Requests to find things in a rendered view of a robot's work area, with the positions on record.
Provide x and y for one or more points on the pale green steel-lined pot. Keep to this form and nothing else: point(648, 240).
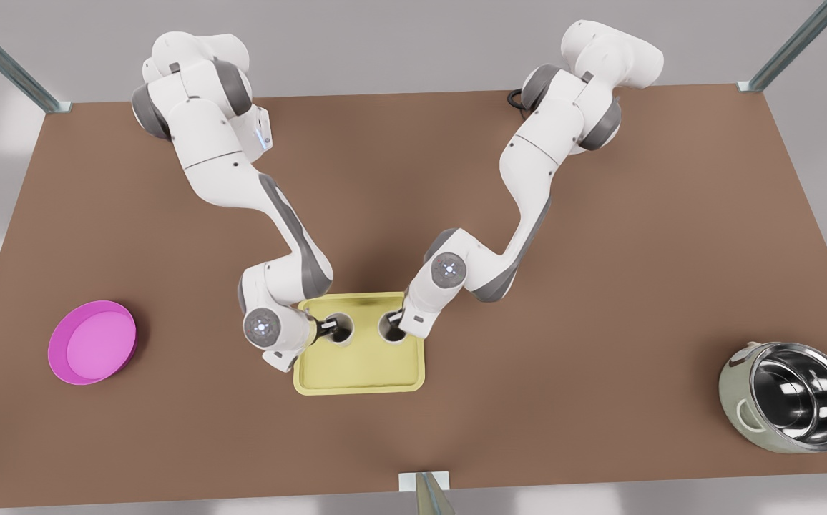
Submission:
point(800, 397)

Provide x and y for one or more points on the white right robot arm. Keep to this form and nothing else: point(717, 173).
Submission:
point(206, 143)

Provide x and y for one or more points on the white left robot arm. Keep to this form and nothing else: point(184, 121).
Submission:
point(535, 164)

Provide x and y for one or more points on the yellow rectangular tray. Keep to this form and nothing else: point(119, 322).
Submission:
point(360, 368)

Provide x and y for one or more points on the pink round bowl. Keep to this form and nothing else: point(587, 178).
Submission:
point(91, 345)

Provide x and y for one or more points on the silver frame post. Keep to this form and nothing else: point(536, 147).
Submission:
point(793, 46)
point(6, 63)
point(428, 493)

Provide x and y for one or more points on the white IKEA cup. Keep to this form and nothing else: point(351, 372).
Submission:
point(345, 336)
point(387, 335)

